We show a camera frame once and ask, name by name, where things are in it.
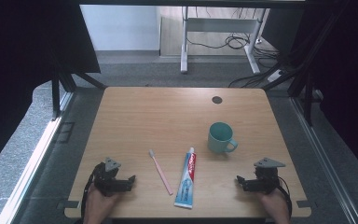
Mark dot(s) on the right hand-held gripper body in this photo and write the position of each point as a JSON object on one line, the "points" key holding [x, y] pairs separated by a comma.
{"points": [[267, 180]]}

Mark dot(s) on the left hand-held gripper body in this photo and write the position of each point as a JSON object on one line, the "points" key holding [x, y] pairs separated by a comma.
{"points": [[105, 182]]}

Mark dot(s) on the red white blue toothpaste tube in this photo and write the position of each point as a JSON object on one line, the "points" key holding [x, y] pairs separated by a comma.
{"points": [[185, 186]]}

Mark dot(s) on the person's left hand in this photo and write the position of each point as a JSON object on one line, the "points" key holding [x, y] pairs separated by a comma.
{"points": [[98, 203]]}

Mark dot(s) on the person's right hand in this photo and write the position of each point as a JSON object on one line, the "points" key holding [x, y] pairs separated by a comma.
{"points": [[275, 203]]}

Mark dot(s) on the pink toothbrush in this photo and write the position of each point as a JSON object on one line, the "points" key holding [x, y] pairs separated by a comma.
{"points": [[161, 172]]}

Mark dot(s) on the green mug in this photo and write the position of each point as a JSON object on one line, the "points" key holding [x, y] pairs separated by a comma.
{"points": [[219, 143]]}

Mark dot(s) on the dark round table grommet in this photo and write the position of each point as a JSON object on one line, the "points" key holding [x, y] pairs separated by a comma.
{"points": [[217, 100]]}

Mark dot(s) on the black metal stand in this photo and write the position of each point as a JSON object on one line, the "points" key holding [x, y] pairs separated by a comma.
{"points": [[56, 93], [307, 99]]}

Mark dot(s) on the white power strip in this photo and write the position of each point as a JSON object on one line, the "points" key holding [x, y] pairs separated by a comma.
{"points": [[276, 75]]}

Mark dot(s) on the black curtain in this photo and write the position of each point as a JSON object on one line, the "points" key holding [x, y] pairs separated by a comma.
{"points": [[15, 62], [351, 77]]}

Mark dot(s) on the aluminium floor rail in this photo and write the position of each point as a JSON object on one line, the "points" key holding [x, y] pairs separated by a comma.
{"points": [[323, 161], [34, 161]]}

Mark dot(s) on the white desk frame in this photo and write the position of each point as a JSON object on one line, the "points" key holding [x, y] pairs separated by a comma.
{"points": [[220, 25]]}

